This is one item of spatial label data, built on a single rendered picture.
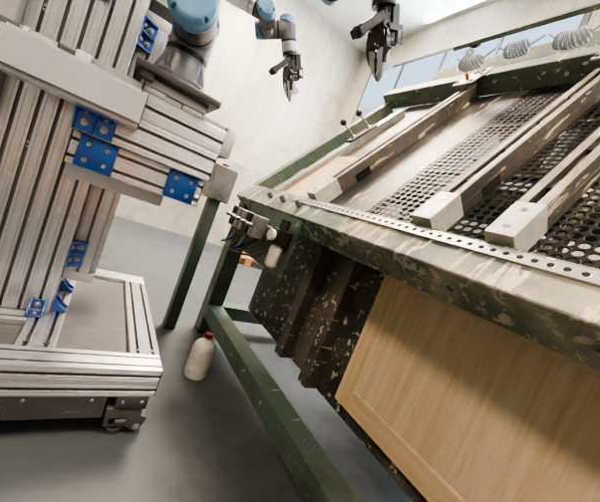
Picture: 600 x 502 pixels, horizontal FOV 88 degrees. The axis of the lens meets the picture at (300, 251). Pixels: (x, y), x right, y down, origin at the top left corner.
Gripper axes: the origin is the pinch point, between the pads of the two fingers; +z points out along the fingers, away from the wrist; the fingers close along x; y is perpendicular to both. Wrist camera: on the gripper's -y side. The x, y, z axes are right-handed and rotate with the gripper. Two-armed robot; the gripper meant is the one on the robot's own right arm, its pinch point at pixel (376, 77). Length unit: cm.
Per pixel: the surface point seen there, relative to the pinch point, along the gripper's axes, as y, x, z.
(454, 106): 72, 21, 5
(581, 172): 13, -53, 28
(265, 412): -50, -2, 106
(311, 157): 28, 83, 27
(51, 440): -108, 9, 92
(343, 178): 4.4, 22.5, 33.5
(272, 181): 1, 84, 39
